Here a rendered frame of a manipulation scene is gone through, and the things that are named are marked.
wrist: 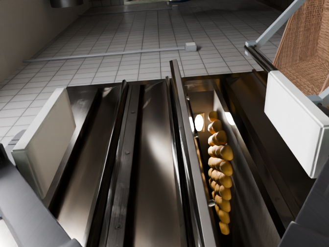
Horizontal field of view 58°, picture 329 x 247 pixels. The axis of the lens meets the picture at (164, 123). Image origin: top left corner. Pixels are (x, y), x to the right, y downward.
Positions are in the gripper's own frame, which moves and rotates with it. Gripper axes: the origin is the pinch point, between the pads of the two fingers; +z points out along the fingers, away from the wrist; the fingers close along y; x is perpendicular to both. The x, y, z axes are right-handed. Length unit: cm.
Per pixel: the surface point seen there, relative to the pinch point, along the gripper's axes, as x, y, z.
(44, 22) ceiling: -42, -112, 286
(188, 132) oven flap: -46, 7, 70
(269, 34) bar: -20, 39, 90
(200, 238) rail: -46, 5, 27
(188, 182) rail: -46, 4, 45
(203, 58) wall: -61, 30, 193
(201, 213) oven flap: -46, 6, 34
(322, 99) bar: -22, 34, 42
